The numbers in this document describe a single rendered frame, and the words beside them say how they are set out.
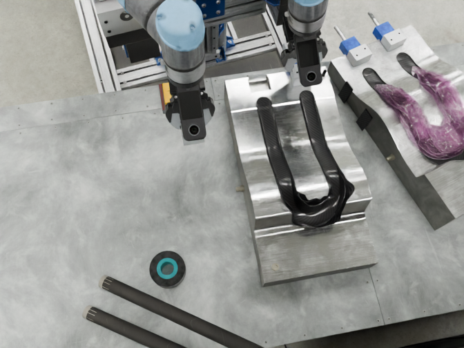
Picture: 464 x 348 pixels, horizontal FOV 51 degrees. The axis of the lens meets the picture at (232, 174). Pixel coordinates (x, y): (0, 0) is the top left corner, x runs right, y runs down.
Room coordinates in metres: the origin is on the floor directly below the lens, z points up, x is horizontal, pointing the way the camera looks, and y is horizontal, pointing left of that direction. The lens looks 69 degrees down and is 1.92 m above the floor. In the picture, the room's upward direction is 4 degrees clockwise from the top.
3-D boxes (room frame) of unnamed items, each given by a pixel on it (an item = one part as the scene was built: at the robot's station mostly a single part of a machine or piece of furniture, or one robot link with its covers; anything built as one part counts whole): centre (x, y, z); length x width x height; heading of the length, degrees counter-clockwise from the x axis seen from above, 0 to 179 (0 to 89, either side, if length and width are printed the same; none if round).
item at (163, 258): (0.18, 0.13, 0.82); 0.08 x 0.08 x 0.04
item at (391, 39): (0.87, -0.37, 0.86); 0.13 x 0.05 x 0.05; 32
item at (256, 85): (0.65, -0.05, 0.87); 0.05 x 0.05 x 0.04; 15
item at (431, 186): (0.61, -0.48, 0.86); 0.50 x 0.26 x 0.11; 32
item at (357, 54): (0.81, -0.28, 0.86); 0.13 x 0.05 x 0.05; 32
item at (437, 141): (0.61, -0.47, 0.90); 0.26 x 0.18 x 0.08; 32
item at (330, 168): (0.45, -0.16, 0.92); 0.35 x 0.16 x 0.09; 15
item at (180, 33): (0.50, 0.10, 1.25); 0.09 x 0.08 x 0.11; 46
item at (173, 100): (0.51, 0.10, 1.09); 0.09 x 0.08 x 0.12; 15
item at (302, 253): (0.44, -0.15, 0.87); 0.50 x 0.26 x 0.14; 15
